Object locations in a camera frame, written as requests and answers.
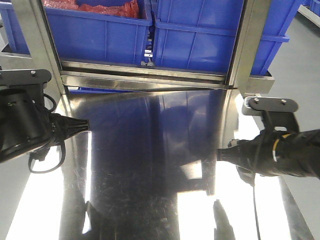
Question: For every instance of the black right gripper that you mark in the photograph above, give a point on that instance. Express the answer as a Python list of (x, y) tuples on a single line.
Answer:
[(294, 154)]

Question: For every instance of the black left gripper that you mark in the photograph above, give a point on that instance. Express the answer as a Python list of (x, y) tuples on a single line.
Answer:
[(27, 127)]

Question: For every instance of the large blue crate with red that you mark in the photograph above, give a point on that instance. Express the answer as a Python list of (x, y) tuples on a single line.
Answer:
[(100, 37)]

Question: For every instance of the blue crate far left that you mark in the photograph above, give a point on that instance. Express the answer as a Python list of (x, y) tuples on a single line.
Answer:
[(15, 36)]

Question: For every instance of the large blue crate right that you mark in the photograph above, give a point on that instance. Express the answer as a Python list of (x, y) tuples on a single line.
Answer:
[(200, 34)]

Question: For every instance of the stainless steel rack frame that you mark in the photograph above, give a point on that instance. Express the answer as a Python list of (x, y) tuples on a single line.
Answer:
[(33, 21)]

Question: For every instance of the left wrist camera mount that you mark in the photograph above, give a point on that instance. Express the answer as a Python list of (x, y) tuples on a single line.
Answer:
[(24, 77)]

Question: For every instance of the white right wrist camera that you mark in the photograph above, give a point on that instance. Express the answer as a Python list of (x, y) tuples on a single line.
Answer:
[(274, 112)]

